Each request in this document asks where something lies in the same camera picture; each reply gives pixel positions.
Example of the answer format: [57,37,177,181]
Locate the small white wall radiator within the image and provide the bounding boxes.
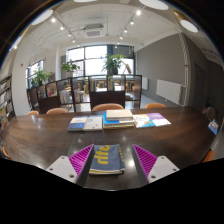
[141,77,150,91]

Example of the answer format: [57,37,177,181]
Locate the large potted plant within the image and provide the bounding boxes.
[101,53,127,76]

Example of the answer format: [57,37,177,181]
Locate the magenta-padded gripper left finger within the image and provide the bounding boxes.
[45,143,95,190]

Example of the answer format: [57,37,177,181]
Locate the bushy potted plant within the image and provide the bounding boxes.
[30,69,53,88]

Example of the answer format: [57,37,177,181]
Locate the dark open shelf unit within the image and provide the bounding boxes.
[26,74,143,115]

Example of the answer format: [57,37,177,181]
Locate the thick beige book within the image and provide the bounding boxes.
[105,109,134,122]

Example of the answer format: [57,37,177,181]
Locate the grey towel with yellow letters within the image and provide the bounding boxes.
[88,143,126,176]

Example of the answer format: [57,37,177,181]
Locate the wall bookshelf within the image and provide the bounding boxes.
[0,74,16,126]

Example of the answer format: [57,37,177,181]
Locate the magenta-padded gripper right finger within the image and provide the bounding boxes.
[131,143,181,185]

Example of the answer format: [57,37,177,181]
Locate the ceiling air conditioner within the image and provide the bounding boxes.
[80,23,106,39]

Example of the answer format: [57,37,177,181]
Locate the ceiling lights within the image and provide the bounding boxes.
[9,0,200,49]

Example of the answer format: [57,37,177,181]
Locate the white book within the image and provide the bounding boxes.
[82,115,104,132]

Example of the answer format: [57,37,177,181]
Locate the dark blue book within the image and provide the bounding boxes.
[67,116,88,132]

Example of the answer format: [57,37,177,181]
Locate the purple booklet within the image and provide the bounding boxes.
[145,112,172,128]

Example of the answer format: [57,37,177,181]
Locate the teal picture booklet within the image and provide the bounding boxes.
[132,113,157,129]

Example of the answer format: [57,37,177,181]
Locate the orange chairs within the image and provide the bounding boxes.
[0,102,218,163]

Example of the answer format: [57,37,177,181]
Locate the thick blue book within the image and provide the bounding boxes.
[102,112,136,130]

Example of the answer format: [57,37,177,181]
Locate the small potted plant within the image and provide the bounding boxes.
[60,59,82,78]

